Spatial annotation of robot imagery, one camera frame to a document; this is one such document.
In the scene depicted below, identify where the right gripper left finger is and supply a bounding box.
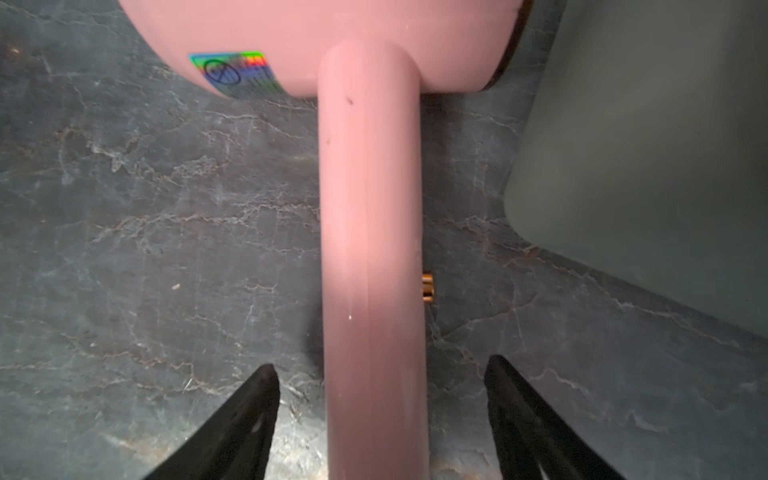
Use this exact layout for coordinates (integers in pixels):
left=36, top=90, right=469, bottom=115
left=147, top=364, right=280, bottom=480

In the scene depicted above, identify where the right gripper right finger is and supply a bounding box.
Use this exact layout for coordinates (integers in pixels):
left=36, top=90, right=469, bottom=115
left=484, top=355, right=623, bottom=480

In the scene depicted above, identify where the pink hair dryer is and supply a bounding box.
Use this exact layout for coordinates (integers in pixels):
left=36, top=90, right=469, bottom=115
left=122, top=1, right=522, bottom=479

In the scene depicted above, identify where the green clear-lid storage box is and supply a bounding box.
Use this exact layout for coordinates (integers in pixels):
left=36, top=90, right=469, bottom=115
left=504, top=1, right=767, bottom=336

